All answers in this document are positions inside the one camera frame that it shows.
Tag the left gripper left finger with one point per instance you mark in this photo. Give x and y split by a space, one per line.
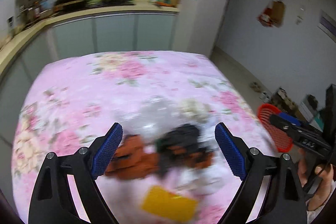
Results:
52 202

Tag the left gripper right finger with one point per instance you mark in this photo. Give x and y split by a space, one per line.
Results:
284 200

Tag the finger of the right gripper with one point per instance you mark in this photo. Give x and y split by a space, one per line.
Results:
290 119

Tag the yellow foam fruit net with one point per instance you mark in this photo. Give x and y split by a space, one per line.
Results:
160 202

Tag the black and brown paper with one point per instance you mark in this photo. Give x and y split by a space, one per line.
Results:
179 147

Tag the clear plastic bag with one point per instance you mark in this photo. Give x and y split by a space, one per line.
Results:
157 116

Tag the red mesh trash basket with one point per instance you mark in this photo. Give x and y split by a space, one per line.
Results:
282 142

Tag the grey kitchen counter cabinets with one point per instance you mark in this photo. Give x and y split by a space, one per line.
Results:
138 27

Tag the person's right hand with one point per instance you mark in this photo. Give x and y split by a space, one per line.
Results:
323 186

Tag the hanging red brown bags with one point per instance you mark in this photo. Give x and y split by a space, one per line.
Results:
273 14

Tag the black gas stove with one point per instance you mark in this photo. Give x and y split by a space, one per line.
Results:
66 6

